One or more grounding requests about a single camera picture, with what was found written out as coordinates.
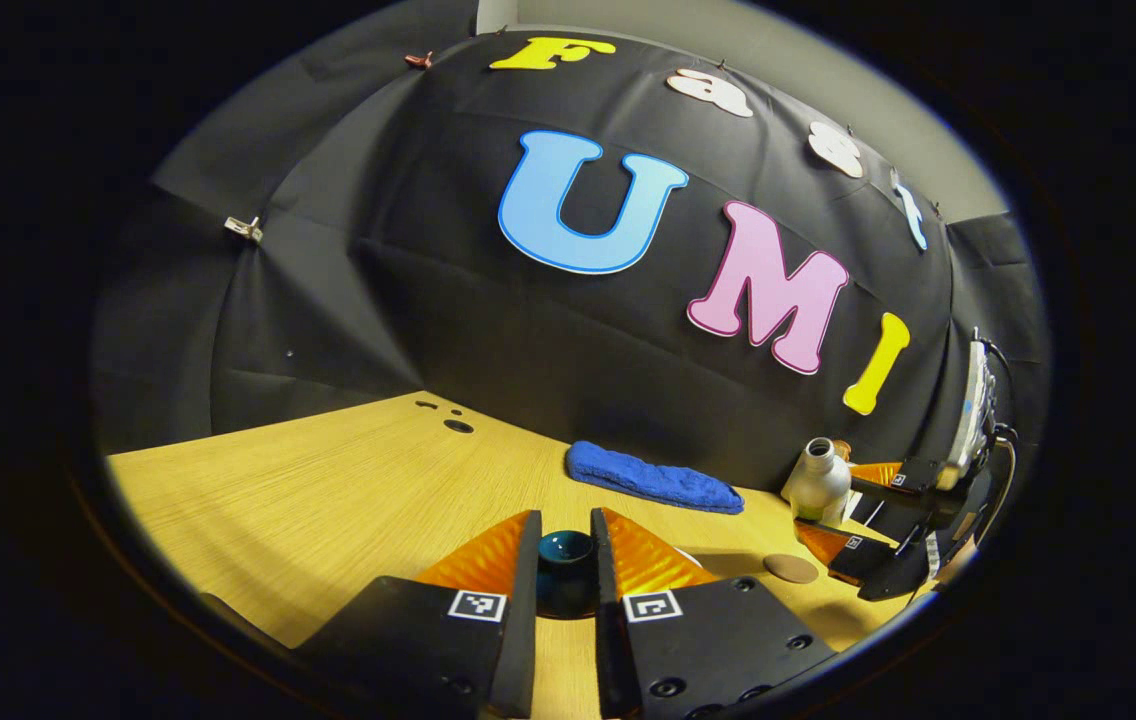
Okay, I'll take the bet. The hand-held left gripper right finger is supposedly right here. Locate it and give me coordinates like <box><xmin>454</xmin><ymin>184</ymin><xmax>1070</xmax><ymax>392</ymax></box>
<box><xmin>590</xmin><ymin>507</ymin><xmax>839</xmax><ymax>720</ymax></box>

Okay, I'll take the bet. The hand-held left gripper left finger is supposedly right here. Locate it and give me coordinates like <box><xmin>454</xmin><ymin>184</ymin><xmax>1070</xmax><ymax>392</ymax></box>
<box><xmin>293</xmin><ymin>510</ymin><xmax>542</xmax><ymax>720</ymax></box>

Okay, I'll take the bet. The teal teacup lid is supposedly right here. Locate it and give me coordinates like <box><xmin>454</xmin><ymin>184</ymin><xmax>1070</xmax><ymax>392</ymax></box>
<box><xmin>536</xmin><ymin>529</ymin><xmax>599</xmax><ymax>620</ymax></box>

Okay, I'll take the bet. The round brown coaster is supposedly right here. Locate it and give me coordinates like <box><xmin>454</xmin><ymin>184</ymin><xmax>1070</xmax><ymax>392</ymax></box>
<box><xmin>763</xmin><ymin>553</ymin><xmax>820</xmax><ymax>586</ymax></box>

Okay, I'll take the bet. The silver water bottle green label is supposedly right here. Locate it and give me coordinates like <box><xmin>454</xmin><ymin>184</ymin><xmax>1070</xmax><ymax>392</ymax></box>
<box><xmin>781</xmin><ymin>437</ymin><xmax>855</xmax><ymax>527</ymax></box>

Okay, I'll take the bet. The blue folded towel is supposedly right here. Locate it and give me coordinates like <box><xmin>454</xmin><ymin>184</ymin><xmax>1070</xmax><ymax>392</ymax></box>
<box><xmin>566</xmin><ymin>440</ymin><xmax>746</xmax><ymax>516</ymax></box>

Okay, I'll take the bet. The black backdrop cloth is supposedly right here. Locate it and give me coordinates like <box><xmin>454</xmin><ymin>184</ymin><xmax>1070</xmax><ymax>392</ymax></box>
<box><xmin>88</xmin><ymin>0</ymin><xmax>1051</xmax><ymax>493</ymax></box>

